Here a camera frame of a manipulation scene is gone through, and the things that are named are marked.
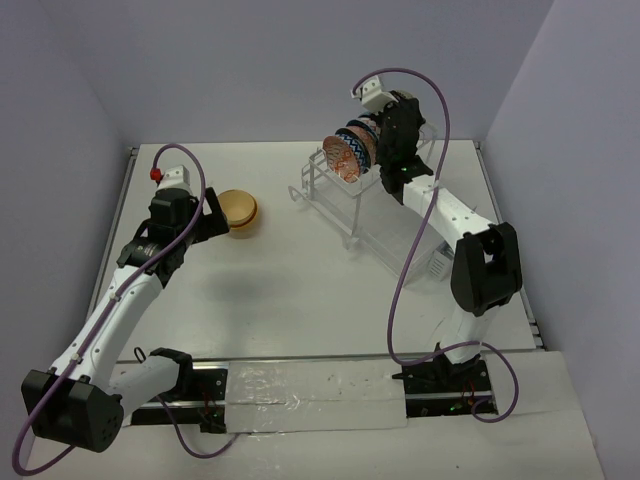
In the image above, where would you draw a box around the silver tape patch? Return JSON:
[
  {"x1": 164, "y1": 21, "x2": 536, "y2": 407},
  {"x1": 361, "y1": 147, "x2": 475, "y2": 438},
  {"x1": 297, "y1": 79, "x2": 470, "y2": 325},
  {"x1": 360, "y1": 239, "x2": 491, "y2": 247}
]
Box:
[{"x1": 225, "y1": 359, "x2": 407, "y2": 433}]

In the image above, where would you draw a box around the blue triangle patterned bowl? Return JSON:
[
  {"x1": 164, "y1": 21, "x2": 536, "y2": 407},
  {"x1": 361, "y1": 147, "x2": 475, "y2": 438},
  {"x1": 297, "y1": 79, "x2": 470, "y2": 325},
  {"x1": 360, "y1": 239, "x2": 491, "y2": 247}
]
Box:
[{"x1": 357, "y1": 115, "x2": 380, "y2": 132}]

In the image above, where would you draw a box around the orange white patterned bowl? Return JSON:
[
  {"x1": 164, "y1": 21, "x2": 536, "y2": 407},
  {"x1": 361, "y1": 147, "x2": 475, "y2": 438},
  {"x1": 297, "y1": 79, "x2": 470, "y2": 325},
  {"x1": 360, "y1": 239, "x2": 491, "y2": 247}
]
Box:
[{"x1": 322, "y1": 135, "x2": 362, "y2": 183}]

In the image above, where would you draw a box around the yellow orange bowl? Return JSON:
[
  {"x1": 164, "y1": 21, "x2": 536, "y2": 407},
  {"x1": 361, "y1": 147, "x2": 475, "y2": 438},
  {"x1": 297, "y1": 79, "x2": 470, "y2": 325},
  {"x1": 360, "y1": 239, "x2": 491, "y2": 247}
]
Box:
[{"x1": 228, "y1": 196, "x2": 260, "y2": 239}]

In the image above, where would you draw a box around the white wire dish rack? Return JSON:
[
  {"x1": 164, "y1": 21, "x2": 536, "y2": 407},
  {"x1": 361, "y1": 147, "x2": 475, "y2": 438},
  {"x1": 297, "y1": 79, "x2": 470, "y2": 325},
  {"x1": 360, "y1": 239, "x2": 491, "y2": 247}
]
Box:
[{"x1": 288, "y1": 121, "x2": 454, "y2": 283}]

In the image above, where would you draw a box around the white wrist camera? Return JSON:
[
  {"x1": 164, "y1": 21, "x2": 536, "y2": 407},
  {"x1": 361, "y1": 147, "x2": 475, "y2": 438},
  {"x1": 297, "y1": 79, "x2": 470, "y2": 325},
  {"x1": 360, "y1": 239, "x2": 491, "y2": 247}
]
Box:
[
  {"x1": 351, "y1": 75, "x2": 396, "y2": 113},
  {"x1": 150, "y1": 165, "x2": 191, "y2": 193}
]

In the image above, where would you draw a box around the cream bowl gold rim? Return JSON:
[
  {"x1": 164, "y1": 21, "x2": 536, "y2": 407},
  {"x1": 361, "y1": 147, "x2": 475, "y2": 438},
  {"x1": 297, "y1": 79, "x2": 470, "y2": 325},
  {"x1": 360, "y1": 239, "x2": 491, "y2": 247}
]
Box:
[{"x1": 218, "y1": 189, "x2": 258, "y2": 228}]

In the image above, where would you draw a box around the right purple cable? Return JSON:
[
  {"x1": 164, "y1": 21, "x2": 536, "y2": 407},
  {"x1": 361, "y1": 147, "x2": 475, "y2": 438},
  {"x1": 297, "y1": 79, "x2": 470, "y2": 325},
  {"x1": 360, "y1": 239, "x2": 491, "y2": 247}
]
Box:
[{"x1": 352, "y1": 68, "x2": 518, "y2": 424}]

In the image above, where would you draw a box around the aluminium table edge rail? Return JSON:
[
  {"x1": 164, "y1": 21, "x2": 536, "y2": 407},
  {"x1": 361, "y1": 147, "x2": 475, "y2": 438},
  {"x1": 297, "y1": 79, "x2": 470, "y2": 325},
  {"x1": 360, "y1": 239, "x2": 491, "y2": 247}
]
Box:
[{"x1": 84, "y1": 146, "x2": 140, "y2": 324}]

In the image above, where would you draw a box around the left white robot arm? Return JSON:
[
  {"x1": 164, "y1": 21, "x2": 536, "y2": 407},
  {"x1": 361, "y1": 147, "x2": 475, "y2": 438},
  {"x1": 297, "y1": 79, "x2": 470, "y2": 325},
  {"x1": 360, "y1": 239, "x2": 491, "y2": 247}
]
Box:
[{"x1": 21, "y1": 187, "x2": 229, "y2": 453}]

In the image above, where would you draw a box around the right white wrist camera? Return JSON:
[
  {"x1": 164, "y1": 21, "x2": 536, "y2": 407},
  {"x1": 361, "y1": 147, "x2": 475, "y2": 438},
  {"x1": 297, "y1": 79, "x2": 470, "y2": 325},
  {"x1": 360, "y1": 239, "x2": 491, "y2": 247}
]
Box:
[{"x1": 351, "y1": 75, "x2": 396, "y2": 113}]

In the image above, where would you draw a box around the black bowl cream inside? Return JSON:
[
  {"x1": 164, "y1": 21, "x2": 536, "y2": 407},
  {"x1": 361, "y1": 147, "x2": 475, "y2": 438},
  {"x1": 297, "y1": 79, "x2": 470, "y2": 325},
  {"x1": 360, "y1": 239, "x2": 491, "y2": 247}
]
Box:
[{"x1": 391, "y1": 90, "x2": 414, "y2": 104}]

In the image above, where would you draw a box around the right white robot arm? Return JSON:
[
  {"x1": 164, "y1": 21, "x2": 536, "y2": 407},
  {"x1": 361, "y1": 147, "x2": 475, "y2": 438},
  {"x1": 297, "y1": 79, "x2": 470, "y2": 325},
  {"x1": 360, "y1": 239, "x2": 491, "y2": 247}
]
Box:
[{"x1": 376, "y1": 93, "x2": 522, "y2": 391}]

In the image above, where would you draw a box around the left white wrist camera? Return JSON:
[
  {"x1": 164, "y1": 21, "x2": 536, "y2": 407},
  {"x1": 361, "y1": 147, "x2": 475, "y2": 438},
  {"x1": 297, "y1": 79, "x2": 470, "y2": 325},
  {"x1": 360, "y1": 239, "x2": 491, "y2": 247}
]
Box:
[{"x1": 150, "y1": 165, "x2": 191, "y2": 193}]

